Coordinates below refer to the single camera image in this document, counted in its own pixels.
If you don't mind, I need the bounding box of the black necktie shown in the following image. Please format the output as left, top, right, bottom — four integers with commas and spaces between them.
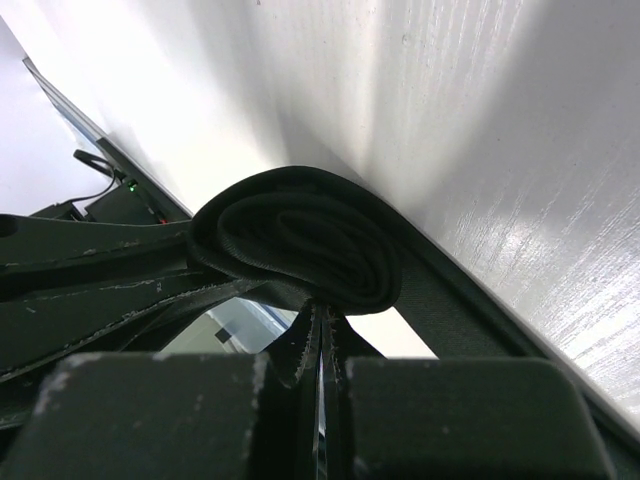
184, 164, 640, 451

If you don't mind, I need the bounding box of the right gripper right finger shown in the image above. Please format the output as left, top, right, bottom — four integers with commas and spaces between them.
319, 307, 613, 479

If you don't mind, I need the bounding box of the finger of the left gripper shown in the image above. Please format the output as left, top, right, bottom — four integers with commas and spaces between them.
1, 214, 190, 300
1, 272, 308, 430

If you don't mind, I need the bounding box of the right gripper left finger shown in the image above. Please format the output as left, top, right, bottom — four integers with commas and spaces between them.
1, 304, 320, 479

